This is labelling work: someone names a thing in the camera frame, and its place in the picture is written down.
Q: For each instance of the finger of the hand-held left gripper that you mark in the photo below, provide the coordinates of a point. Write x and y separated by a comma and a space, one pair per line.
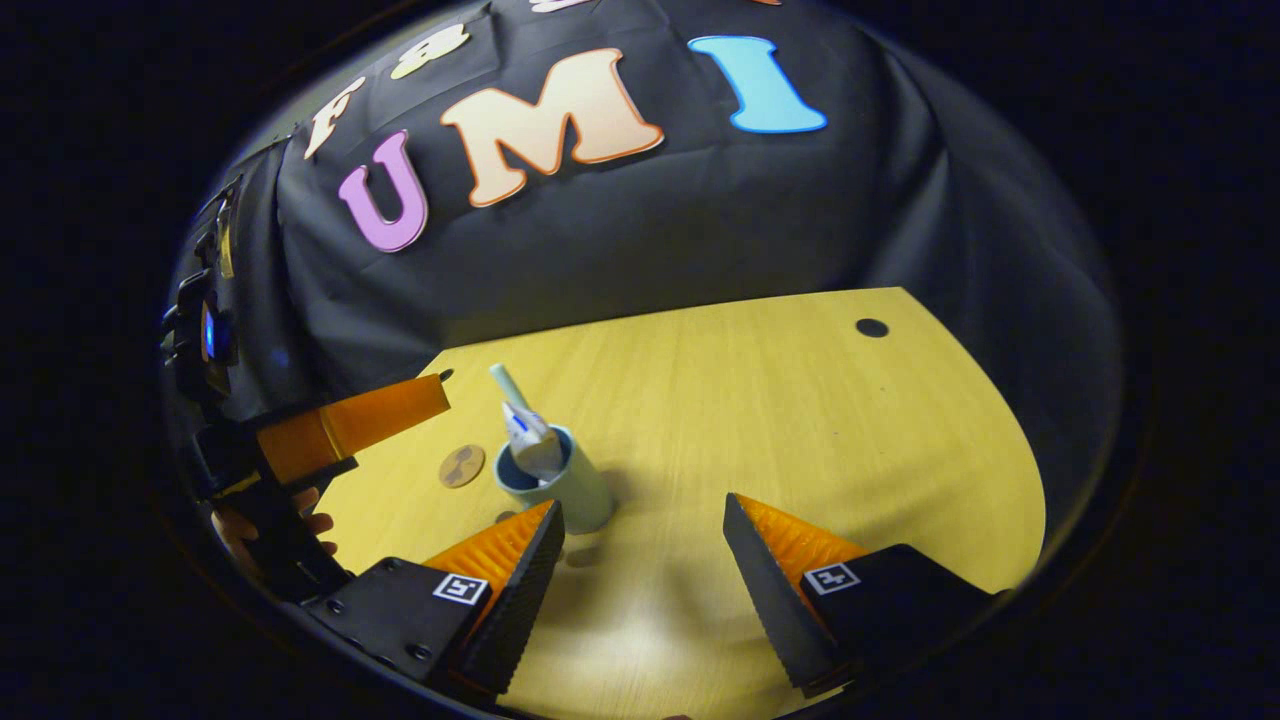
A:
360, 425

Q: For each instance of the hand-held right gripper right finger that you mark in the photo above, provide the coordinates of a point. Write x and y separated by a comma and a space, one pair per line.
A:
770, 600

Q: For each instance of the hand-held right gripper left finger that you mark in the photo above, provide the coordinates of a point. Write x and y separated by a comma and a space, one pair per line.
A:
520, 590

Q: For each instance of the round brown coaster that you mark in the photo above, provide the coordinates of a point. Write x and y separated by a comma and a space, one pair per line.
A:
462, 466

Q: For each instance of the pale blue cup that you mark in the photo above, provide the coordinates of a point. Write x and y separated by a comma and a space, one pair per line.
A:
585, 495

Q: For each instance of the white blue toothpaste tube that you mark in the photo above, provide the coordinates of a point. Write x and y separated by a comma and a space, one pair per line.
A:
535, 445

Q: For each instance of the pale blue toothbrush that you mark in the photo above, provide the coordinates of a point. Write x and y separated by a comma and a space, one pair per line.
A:
508, 385

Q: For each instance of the wooden desktop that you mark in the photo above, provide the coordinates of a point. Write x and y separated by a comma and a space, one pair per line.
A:
800, 420

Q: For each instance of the black backdrop cloth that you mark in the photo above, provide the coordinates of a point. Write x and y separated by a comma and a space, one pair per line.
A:
650, 230

